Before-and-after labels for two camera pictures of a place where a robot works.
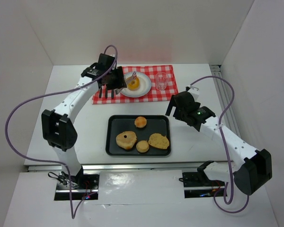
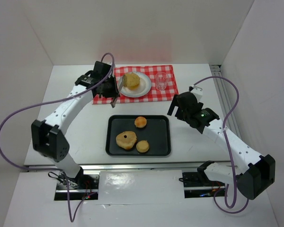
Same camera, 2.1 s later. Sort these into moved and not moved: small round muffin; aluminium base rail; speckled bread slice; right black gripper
Moved: speckled bread slice
Not moved: small round muffin; aluminium base rail; right black gripper
